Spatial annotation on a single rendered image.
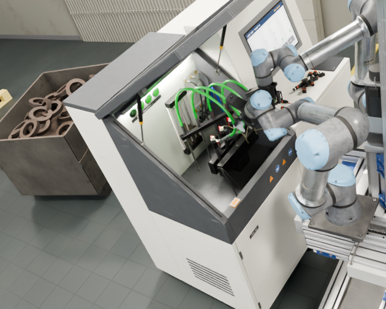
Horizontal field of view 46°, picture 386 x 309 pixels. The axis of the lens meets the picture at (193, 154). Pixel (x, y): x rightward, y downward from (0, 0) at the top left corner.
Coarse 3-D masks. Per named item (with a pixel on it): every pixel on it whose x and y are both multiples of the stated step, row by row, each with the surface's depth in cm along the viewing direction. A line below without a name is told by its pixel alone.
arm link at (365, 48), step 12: (360, 0) 184; (360, 12) 184; (372, 36) 194; (360, 48) 198; (372, 48) 198; (360, 60) 202; (372, 60) 201; (360, 72) 205; (348, 84) 218; (360, 84) 207
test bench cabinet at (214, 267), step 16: (160, 224) 262; (176, 224) 247; (176, 240) 263; (192, 240) 249; (208, 240) 236; (176, 256) 280; (192, 256) 264; (208, 256) 250; (224, 256) 237; (192, 272) 282; (208, 272) 265; (224, 272) 251; (240, 272) 238; (208, 288) 283; (224, 288) 266; (240, 288) 252; (240, 304) 268; (256, 304) 257
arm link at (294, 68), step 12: (372, 0) 179; (372, 12) 176; (360, 24) 177; (372, 24) 176; (336, 36) 180; (348, 36) 179; (360, 36) 179; (312, 48) 183; (324, 48) 181; (336, 48) 181; (288, 60) 186; (300, 60) 183; (312, 60) 182; (324, 60) 184; (288, 72) 183; (300, 72) 183
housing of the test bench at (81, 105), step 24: (168, 24) 275; (144, 48) 252; (168, 48) 243; (120, 72) 238; (72, 96) 233; (96, 96) 226; (96, 120) 223; (96, 144) 242; (120, 168) 244; (120, 192) 267; (144, 216) 269; (144, 240) 298; (168, 264) 300
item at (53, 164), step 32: (32, 96) 441; (64, 96) 444; (0, 128) 402; (32, 128) 393; (64, 128) 401; (0, 160) 394; (32, 160) 382; (64, 160) 371; (32, 192) 414; (64, 192) 401; (96, 192) 389
